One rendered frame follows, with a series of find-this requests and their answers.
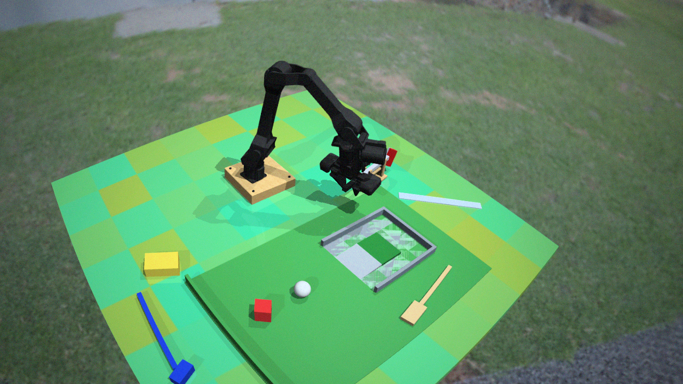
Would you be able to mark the blue golf putter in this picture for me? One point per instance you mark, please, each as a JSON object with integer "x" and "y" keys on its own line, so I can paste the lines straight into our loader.
{"x": 183, "y": 371}

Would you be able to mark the red cube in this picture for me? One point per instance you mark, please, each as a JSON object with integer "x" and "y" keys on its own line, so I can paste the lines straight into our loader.
{"x": 263, "y": 310}

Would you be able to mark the light blue flat bar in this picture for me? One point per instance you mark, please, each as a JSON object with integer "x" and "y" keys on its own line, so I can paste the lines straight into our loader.
{"x": 445, "y": 201}

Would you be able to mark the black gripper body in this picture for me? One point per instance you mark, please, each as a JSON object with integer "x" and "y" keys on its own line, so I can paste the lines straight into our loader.
{"x": 368, "y": 183}

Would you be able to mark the white golf ball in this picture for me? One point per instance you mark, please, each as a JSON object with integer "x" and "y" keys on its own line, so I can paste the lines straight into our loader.
{"x": 302, "y": 289}

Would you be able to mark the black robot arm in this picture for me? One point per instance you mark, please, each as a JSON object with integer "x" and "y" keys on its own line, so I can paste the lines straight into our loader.
{"x": 346, "y": 123}

